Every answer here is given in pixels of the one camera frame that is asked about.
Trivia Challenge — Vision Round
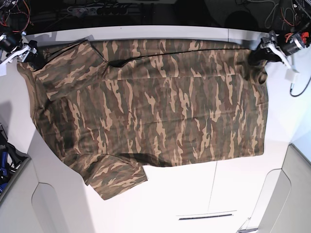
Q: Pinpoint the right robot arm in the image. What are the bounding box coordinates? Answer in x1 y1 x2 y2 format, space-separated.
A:
0 0 46 75

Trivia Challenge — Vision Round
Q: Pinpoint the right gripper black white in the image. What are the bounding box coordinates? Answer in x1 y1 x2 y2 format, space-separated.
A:
0 33 46 70

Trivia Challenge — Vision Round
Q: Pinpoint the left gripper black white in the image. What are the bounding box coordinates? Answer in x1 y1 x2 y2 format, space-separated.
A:
247 31 311 67

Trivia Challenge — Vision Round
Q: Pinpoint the grey bin with blue items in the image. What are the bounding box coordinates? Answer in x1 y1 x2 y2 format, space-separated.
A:
0 123 31 200

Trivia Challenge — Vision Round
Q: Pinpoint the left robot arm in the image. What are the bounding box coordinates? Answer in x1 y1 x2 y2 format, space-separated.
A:
248 0 311 67

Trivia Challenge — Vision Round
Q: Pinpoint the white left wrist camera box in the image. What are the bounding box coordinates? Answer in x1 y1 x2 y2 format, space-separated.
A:
285 69 300 84

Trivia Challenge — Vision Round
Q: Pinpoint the camouflage T-shirt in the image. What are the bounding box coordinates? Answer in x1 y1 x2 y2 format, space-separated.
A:
17 39 268 200

